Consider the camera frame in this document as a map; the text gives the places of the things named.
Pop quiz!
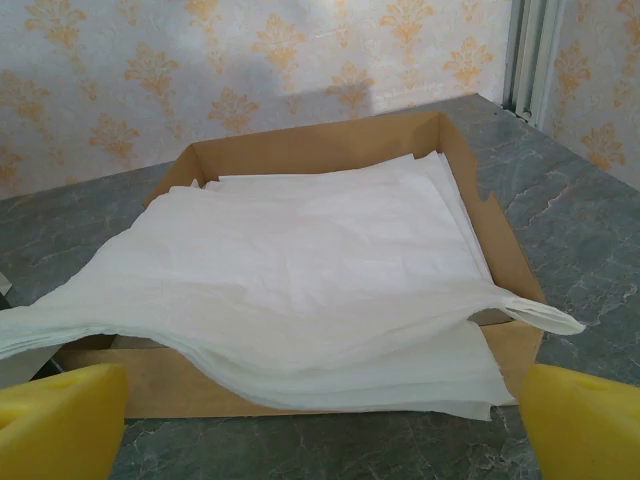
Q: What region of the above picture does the brown cardboard tray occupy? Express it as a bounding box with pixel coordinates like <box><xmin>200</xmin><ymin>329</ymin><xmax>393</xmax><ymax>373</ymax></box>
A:
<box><xmin>57</xmin><ymin>110</ymin><xmax>547</xmax><ymax>419</ymax></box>

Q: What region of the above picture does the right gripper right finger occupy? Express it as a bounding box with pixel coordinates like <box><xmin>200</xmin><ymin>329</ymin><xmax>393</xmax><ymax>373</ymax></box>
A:
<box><xmin>519</xmin><ymin>363</ymin><xmax>640</xmax><ymax>480</ymax></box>

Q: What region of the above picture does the aluminium frame post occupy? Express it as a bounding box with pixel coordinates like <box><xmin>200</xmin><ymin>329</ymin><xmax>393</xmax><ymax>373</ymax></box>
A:
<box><xmin>502</xmin><ymin>0</ymin><xmax>564</xmax><ymax>124</ymax></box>

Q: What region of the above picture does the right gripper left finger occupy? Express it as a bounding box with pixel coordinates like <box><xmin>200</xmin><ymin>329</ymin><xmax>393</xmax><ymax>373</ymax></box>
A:
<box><xmin>0</xmin><ymin>363</ymin><xmax>129</xmax><ymax>480</ymax></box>

